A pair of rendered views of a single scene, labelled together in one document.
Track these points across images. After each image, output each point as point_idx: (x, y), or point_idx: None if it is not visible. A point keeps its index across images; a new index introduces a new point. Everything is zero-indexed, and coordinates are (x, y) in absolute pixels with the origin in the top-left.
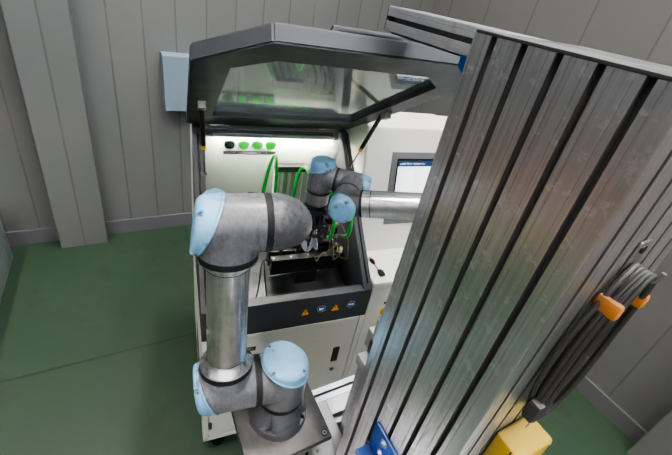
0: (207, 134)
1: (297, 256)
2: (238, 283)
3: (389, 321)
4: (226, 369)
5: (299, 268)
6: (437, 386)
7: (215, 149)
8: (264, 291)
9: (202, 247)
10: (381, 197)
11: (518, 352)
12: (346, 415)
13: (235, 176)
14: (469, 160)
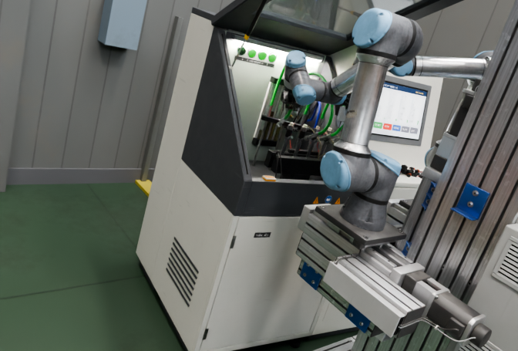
0: (227, 37)
1: (297, 157)
2: (385, 72)
3: (480, 101)
4: (362, 146)
5: (297, 170)
6: None
7: (229, 53)
8: None
9: (381, 35)
10: (430, 58)
11: None
12: (406, 231)
13: (237, 83)
14: None
